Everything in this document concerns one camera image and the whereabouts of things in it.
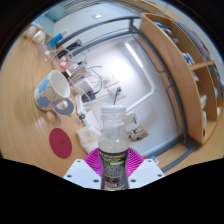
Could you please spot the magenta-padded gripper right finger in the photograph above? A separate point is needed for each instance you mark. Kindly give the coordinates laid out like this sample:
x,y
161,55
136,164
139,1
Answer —
x,y
146,173

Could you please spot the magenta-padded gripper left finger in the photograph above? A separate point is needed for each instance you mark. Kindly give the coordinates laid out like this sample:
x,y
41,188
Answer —
x,y
81,173

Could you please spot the clear bottle with dark label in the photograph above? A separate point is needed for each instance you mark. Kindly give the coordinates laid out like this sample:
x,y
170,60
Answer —
x,y
113,143

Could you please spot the flat round red coaster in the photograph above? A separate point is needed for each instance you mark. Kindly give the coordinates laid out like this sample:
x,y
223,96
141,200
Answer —
x,y
60,143

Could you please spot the white mug with blue pattern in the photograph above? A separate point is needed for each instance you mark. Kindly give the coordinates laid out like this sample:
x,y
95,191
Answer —
x,y
50,93

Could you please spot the white charger block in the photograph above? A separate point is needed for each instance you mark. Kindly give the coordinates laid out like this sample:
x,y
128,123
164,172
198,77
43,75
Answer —
x,y
87,85

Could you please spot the wooden shelf unit with items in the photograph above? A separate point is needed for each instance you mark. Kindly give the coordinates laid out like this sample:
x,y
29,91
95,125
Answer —
x,y
166,66

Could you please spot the white desk lamp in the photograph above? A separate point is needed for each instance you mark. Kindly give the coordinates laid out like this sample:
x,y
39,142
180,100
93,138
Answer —
x,y
133,55

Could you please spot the teal pillow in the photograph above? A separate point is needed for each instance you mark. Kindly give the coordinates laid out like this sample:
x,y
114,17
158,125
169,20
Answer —
x,y
55,14

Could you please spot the white wall box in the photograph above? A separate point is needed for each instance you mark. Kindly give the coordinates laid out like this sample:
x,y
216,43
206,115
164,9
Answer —
x,y
132,118

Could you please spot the white wall socket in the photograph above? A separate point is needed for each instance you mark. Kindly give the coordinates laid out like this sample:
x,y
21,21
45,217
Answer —
x,y
117,94
109,80

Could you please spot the grey metal bed frame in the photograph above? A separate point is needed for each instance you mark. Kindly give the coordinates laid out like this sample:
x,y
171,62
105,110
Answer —
x,y
100,25

